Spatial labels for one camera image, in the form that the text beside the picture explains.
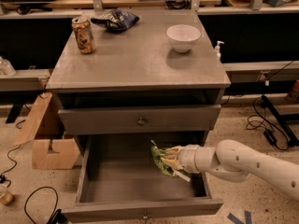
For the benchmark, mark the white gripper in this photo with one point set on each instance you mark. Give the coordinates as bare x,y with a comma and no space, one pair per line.
187,158

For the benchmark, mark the green jalapeno chip bag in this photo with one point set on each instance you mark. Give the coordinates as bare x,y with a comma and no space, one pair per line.
157,154

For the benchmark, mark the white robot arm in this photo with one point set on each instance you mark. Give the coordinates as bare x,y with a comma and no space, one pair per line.
233,161

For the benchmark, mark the open grey middle drawer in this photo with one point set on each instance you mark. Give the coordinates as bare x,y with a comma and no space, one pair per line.
119,180

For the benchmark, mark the grey drawer cabinet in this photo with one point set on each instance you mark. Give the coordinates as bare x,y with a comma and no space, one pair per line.
138,68

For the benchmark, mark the grey top drawer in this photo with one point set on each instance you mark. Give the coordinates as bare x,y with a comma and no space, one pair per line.
144,119

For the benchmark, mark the blue chip bag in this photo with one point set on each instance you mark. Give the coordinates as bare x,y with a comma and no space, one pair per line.
116,20

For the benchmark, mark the blue tape marker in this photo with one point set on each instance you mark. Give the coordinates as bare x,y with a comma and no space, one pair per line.
240,217

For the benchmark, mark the white pump bottle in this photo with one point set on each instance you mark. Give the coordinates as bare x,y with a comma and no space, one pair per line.
218,49

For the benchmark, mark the white ceramic bowl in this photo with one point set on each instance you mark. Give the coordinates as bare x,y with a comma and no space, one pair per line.
183,37

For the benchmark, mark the orange soda can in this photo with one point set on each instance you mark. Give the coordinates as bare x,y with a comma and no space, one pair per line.
83,34

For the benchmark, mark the clear plastic cup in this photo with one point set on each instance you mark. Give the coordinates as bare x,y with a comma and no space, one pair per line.
6,196

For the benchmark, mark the clear plastic container left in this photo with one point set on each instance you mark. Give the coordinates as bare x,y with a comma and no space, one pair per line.
6,68

